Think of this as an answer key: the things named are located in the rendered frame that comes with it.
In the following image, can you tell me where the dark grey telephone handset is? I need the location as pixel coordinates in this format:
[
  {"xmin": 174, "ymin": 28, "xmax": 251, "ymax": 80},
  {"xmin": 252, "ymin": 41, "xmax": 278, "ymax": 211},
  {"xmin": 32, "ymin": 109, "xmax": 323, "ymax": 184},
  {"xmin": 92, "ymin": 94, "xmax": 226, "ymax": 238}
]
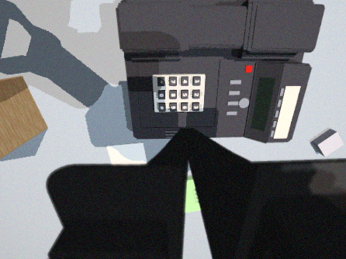
[{"xmin": 116, "ymin": 2, "xmax": 325, "ymax": 54}]

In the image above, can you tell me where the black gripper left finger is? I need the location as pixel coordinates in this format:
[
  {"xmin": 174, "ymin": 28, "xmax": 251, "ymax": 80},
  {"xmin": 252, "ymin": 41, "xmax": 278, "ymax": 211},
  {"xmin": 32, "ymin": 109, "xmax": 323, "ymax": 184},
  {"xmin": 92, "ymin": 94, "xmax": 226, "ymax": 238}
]
[{"xmin": 46, "ymin": 128, "xmax": 189, "ymax": 259}]

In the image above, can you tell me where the green sticky note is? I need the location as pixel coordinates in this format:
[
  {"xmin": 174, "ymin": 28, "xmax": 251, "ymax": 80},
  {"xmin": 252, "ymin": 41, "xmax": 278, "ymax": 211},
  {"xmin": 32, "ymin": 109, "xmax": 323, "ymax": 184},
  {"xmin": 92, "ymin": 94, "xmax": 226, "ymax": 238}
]
[{"xmin": 185, "ymin": 176, "xmax": 200, "ymax": 212}]

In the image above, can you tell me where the white phone keypad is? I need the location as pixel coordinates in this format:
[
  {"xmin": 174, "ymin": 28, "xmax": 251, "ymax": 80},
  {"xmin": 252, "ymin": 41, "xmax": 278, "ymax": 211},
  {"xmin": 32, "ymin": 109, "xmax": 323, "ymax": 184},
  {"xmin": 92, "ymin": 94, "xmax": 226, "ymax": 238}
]
[{"xmin": 152, "ymin": 74, "xmax": 206, "ymax": 112}]

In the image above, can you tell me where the small white block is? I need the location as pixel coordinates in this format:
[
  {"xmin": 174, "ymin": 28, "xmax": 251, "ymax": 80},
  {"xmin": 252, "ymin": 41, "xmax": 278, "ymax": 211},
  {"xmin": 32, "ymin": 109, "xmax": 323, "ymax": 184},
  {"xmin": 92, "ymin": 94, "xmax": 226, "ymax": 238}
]
[{"xmin": 312, "ymin": 129, "xmax": 344, "ymax": 157}]

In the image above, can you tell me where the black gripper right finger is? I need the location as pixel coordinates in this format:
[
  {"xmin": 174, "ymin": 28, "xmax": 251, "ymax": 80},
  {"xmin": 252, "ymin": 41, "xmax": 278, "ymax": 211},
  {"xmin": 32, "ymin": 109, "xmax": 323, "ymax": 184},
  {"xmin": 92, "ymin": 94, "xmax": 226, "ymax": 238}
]
[{"xmin": 187, "ymin": 128, "xmax": 346, "ymax": 259}]

